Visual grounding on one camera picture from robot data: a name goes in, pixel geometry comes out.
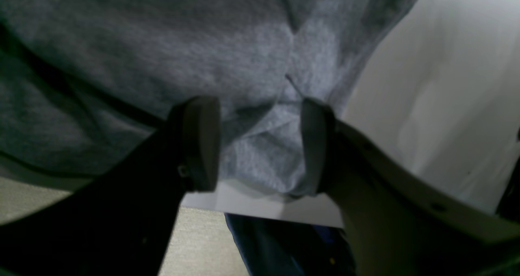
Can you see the grey T-shirt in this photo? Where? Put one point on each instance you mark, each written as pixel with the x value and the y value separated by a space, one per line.
pixel 85 81

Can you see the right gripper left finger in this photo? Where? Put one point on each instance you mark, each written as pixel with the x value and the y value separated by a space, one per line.
pixel 121 223

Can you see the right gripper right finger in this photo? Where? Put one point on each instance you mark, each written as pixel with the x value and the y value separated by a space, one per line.
pixel 396 224

